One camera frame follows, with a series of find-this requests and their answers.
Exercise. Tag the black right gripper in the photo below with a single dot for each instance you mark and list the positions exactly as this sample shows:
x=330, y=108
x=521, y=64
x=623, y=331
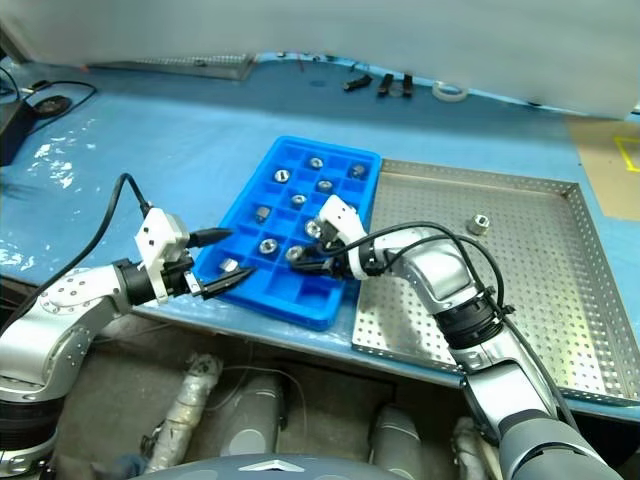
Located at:
x=336, y=245

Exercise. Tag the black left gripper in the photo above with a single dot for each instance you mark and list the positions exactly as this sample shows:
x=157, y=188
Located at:
x=175, y=275

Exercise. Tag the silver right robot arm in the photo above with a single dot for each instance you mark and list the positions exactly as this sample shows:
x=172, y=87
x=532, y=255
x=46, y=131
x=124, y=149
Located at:
x=440, y=275

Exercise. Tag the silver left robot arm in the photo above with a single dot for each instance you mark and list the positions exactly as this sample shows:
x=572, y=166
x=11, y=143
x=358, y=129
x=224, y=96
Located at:
x=55, y=310

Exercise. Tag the blue compartment tray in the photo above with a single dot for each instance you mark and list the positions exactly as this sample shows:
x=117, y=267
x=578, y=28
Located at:
x=277, y=292

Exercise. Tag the white wrapped tube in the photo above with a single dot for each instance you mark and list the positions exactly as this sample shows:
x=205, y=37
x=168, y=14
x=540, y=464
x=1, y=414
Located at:
x=195, y=395
x=470, y=445

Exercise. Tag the dark grey rounded cover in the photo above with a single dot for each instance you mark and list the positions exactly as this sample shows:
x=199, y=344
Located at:
x=255, y=415
x=400, y=435

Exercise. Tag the metal nut on tray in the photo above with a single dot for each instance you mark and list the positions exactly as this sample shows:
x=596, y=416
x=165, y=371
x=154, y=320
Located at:
x=478, y=223

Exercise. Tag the perforated metal tray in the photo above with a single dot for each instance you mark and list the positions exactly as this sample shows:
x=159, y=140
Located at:
x=220, y=70
x=525, y=280

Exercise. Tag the white tape roll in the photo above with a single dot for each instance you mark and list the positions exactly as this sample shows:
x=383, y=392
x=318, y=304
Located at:
x=450, y=93

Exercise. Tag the grey hull with chevron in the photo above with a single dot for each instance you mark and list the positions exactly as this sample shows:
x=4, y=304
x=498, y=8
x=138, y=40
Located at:
x=270, y=467

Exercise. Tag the black round disc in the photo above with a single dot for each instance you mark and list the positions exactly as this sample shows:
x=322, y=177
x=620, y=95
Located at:
x=52, y=106

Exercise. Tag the black flat device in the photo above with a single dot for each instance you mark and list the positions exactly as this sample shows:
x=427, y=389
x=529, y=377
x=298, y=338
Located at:
x=12, y=135

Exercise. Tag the brown cardboard sheet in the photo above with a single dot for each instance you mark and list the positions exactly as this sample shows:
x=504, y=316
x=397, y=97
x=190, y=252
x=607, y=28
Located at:
x=595, y=170

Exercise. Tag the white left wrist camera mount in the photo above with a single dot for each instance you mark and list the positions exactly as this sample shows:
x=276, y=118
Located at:
x=155, y=235

